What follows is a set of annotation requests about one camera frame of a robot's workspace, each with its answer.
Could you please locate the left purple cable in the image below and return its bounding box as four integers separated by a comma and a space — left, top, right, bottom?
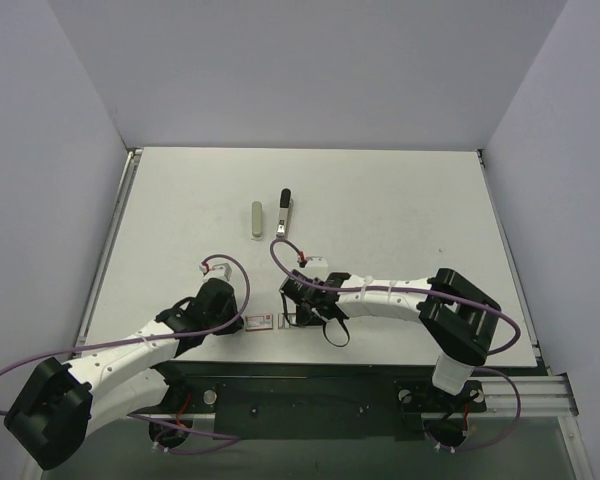
0, 253, 254, 456

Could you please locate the staple box tray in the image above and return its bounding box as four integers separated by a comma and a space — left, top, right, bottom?
277, 313, 298, 330

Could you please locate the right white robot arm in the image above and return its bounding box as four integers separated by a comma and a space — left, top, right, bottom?
280, 268, 500, 409

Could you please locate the beige stapler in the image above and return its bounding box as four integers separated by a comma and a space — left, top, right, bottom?
251, 201, 263, 240

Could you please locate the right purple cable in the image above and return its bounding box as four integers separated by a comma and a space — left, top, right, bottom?
269, 239, 523, 455

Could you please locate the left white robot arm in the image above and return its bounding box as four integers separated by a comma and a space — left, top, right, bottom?
4, 278, 246, 471

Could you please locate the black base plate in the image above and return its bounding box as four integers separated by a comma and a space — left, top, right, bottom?
141, 360, 486, 441

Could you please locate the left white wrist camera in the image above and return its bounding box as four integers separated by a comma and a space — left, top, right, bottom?
199, 262, 232, 283

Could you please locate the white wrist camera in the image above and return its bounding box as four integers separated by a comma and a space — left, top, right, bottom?
298, 253, 328, 276
199, 262, 232, 283

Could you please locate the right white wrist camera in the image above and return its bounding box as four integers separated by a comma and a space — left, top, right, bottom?
298, 253, 328, 276

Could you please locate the purple cable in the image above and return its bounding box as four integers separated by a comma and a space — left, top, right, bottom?
269, 239, 523, 455
0, 253, 254, 456

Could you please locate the red white staple box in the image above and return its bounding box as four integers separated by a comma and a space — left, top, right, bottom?
245, 314, 274, 332

